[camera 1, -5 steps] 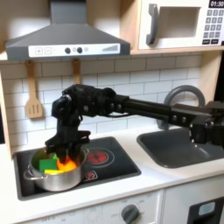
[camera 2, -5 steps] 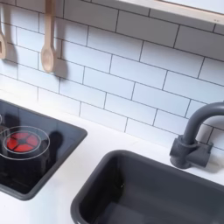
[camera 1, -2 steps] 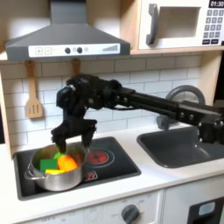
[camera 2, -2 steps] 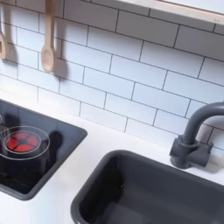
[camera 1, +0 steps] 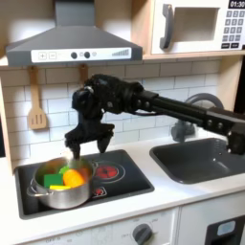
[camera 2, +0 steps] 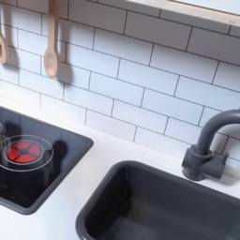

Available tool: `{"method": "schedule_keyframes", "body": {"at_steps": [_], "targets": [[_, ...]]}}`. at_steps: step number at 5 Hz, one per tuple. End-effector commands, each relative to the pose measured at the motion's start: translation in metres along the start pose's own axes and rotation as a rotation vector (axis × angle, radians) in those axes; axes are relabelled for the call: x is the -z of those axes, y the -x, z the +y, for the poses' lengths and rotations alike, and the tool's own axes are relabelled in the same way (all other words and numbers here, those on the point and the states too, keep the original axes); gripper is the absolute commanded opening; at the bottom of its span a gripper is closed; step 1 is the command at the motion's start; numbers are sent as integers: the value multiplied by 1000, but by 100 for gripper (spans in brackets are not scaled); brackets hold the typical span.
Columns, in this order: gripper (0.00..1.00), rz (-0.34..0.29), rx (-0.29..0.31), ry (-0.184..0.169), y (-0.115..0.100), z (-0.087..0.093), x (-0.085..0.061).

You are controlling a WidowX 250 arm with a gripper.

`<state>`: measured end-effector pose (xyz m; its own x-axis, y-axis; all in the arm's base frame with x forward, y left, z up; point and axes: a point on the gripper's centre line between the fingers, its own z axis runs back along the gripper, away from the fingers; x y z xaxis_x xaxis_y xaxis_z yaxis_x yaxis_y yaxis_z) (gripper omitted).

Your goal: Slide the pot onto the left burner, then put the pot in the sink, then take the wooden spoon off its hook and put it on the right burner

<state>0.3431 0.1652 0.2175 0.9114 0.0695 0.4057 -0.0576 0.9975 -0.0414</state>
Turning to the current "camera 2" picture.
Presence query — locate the black toy stove top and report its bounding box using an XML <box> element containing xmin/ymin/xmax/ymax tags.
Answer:
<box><xmin>0</xmin><ymin>105</ymin><xmax>95</xmax><ymax>216</ymax></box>

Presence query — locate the dark grey sink basin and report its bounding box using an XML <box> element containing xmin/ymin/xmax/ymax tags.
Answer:
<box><xmin>75</xmin><ymin>159</ymin><xmax>240</xmax><ymax>240</ymax></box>

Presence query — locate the dark grey tap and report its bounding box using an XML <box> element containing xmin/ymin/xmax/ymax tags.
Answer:
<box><xmin>181</xmin><ymin>108</ymin><xmax>240</xmax><ymax>183</ymax></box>

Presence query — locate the wooden spoon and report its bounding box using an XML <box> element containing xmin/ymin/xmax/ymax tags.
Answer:
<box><xmin>42</xmin><ymin>0</ymin><xmax>61</xmax><ymax>80</ymax></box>

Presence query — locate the wooden shelf board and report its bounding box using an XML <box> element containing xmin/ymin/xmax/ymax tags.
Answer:
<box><xmin>124</xmin><ymin>0</ymin><xmax>240</xmax><ymax>28</ymax></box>

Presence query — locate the wooden slotted spatula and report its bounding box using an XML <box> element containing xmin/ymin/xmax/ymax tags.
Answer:
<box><xmin>0</xmin><ymin>33</ymin><xmax>8</xmax><ymax>65</ymax></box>

